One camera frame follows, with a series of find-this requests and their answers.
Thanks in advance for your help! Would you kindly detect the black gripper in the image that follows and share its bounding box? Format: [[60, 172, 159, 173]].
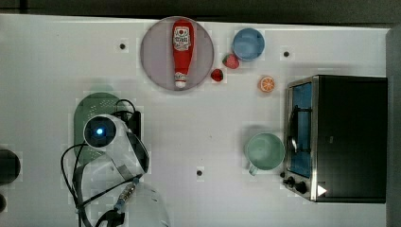
[[128, 111, 142, 138]]

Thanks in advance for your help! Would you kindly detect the green plastic strainer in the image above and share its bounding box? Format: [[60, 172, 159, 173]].
[[73, 82, 122, 166]]

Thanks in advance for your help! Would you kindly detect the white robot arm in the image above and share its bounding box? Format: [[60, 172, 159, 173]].
[[78, 114, 171, 227]]

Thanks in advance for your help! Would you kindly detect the grey round plate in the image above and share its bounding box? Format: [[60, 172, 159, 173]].
[[140, 16, 215, 91]]

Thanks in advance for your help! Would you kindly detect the small red strawberry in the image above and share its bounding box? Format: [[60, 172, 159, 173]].
[[211, 69, 224, 82]]

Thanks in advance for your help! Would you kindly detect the red ketchup bottle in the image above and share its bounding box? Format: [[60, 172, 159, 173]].
[[172, 19, 195, 88]]

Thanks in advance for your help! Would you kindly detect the large red strawberry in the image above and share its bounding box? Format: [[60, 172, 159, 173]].
[[222, 54, 239, 69]]

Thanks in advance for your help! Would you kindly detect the green mug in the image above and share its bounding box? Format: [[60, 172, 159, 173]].
[[244, 132, 285, 176]]

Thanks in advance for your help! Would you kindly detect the orange slice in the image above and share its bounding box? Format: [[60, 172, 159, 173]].
[[258, 76, 275, 93]]

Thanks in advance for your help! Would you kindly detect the blue bowl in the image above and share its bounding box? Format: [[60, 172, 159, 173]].
[[232, 27, 265, 61]]

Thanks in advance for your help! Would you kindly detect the black toaster oven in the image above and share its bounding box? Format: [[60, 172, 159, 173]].
[[281, 75, 388, 203]]

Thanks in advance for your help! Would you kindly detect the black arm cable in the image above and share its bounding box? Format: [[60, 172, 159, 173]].
[[60, 98, 144, 227]]

